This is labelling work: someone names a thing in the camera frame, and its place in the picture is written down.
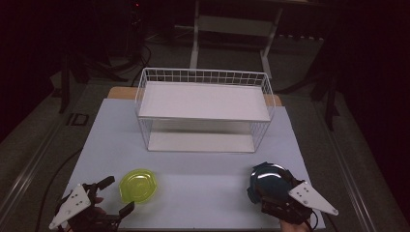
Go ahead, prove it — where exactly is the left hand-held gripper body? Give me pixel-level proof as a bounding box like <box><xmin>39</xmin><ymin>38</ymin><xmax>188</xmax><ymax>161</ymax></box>
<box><xmin>48</xmin><ymin>183</ymin><xmax>123</xmax><ymax>232</ymax></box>

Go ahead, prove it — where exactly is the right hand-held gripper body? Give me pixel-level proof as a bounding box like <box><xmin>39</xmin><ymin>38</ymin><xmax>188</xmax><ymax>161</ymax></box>
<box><xmin>260</xmin><ymin>182</ymin><xmax>339</xmax><ymax>225</ymax></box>

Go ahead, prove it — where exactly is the dark teal bowl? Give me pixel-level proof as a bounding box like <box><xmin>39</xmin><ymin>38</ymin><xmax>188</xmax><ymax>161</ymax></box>
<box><xmin>247</xmin><ymin>161</ymin><xmax>299</xmax><ymax>205</ymax></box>

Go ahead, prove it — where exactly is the green lidded plastic container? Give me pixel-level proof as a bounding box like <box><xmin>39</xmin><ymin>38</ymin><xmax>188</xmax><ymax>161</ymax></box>
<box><xmin>118</xmin><ymin>168</ymin><xmax>159</xmax><ymax>205</ymax></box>

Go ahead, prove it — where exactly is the white wire shelf rack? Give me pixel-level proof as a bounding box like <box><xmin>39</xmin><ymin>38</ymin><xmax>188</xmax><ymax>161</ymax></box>
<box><xmin>134</xmin><ymin>67</ymin><xmax>277</xmax><ymax>154</ymax></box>

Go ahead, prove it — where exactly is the person's left hand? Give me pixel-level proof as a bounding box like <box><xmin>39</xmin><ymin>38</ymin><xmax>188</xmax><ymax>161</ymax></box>
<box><xmin>91</xmin><ymin>196</ymin><xmax>108</xmax><ymax>218</ymax></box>

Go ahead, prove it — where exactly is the person's right hand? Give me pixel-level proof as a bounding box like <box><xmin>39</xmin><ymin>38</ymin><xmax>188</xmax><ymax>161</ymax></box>
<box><xmin>279</xmin><ymin>219</ymin><xmax>312</xmax><ymax>232</ymax></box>

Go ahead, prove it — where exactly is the black floor socket box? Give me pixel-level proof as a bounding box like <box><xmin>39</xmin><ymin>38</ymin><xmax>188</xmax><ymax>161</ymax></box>
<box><xmin>66</xmin><ymin>112</ymin><xmax>90</xmax><ymax>128</ymax></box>

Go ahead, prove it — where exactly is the black metal stand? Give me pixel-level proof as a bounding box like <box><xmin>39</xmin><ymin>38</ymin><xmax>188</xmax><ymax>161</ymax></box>
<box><xmin>308</xmin><ymin>72</ymin><xmax>341</xmax><ymax>131</ymax></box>
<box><xmin>58</xmin><ymin>52</ymin><xmax>90</xmax><ymax>114</ymax></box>

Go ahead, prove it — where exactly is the white metal stand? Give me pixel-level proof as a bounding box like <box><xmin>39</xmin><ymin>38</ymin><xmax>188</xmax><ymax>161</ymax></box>
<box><xmin>189</xmin><ymin>0</ymin><xmax>284</xmax><ymax>80</ymax></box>

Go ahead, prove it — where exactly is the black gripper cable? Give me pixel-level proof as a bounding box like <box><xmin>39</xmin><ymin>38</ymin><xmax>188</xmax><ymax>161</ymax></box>
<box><xmin>307</xmin><ymin>209</ymin><xmax>320</xmax><ymax>232</ymax></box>

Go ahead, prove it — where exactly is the black floor cable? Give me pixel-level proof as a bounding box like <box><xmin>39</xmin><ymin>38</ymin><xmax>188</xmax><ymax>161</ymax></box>
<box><xmin>34</xmin><ymin>147</ymin><xmax>85</xmax><ymax>232</ymax></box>

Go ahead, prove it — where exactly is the metal floor rail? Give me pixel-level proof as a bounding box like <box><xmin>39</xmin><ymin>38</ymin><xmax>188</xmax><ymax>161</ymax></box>
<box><xmin>0</xmin><ymin>115</ymin><xmax>66</xmax><ymax>223</ymax></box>
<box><xmin>313</xmin><ymin>105</ymin><xmax>376</xmax><ymax>232</ymax></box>

